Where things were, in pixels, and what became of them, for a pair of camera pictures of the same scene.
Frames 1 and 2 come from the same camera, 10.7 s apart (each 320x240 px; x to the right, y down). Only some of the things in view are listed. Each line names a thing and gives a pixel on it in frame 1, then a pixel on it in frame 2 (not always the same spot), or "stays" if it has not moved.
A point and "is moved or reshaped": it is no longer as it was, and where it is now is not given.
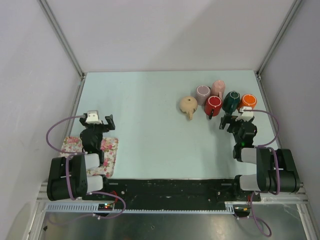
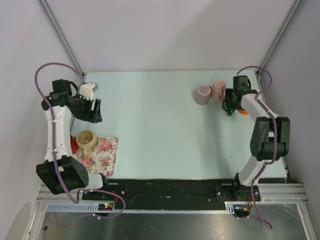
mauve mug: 202,92 stays
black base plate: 180,190 stays
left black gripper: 105,129 -> 94,116
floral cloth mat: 109,151 stays
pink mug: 218,88 stays
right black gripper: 226,119 -> 229,95
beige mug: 188,105 is moved or reshaped
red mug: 212,106 -> 74,145
